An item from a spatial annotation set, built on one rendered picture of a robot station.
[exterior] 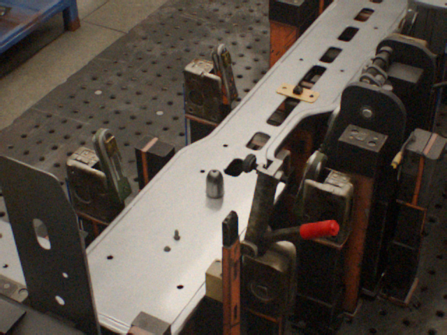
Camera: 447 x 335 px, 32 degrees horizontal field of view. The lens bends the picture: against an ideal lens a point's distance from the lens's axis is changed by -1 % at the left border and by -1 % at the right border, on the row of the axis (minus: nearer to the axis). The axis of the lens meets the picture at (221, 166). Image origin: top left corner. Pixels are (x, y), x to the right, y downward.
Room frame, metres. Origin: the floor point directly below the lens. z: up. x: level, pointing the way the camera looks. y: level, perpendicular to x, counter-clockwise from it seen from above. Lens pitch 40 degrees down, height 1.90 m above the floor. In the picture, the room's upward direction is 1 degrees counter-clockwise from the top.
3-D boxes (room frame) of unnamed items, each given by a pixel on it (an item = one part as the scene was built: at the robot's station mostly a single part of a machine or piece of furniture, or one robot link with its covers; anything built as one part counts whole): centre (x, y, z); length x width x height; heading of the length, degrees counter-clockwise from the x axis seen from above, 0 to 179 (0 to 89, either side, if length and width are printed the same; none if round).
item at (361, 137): (1.01, -0.23, 0.91); 0.07 x 0.05 x 0.42; 60
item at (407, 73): (1.13, -0.28, 0.94); 0.18 x 0.13 x 0.49; 150
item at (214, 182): (1.02, 0.01, 1.02); 0.03 x 0.03 x 0.07
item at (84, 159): (1.06, 0.23, 0.87); 0.12 x 0.09 x 0.35; 60
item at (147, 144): (1.16, 0.13, 0.84); 0.11 x 0.08 x 0.29; 60
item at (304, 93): (1.32, -0.16, 1.01); 0.08 x 0.04 x 0.01; 60
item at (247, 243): (0.82, -0.04, 1.06); 0.03 x 0.01 x 0.03; 60
